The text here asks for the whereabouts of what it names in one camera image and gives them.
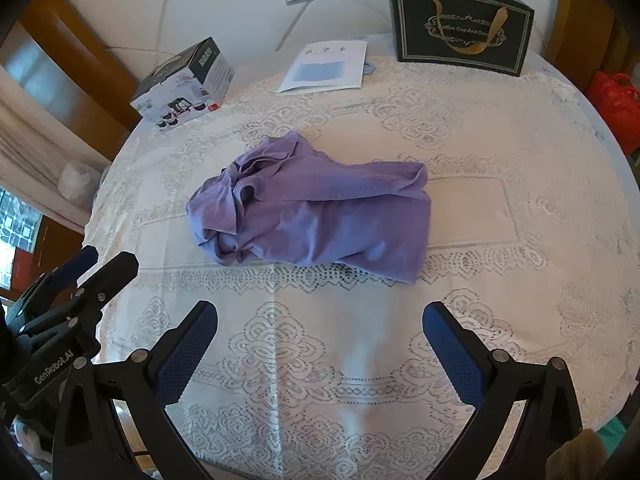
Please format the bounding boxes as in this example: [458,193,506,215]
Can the crumpled clear plastic bag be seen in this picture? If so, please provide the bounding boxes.
[57,160,103,206]

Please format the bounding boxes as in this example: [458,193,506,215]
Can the black gift bag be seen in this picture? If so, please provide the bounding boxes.
[384,0,535,77]

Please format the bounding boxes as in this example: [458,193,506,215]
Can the red plastic bag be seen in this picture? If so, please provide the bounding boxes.
[585,71,640,156]

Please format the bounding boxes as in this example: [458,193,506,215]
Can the white appliance carton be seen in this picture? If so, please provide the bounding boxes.
[130,37,236,133]

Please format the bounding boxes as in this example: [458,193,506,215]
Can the green cloth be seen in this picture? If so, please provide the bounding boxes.
[597,417,631,456]

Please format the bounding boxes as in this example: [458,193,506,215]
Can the wooden door frame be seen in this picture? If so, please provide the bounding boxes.
[545,0,640,78]

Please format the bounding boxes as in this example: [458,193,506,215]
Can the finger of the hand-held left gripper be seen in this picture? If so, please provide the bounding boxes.
[75,252,139,311]
[17,246,99,311]

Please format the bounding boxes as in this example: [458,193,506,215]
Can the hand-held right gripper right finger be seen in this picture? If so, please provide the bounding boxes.
[422,301,583,480]

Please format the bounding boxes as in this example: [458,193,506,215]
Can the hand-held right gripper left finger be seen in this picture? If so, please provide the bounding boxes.
[52,301,219,480]

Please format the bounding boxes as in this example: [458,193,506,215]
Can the white booklet with blue panel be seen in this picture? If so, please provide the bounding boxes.
[277,40,368,94]

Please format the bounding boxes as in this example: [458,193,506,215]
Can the brown cloth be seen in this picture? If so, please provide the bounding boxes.
[545,430,608,480]

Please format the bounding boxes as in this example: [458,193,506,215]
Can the purple t-shirt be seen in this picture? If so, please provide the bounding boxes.
[186,131,432,285]

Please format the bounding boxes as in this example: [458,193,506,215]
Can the beige curtain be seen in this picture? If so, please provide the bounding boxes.
[0,67,131,233]

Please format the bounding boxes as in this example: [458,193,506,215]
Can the wooden door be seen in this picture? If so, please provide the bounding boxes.
[20,0,141,161]

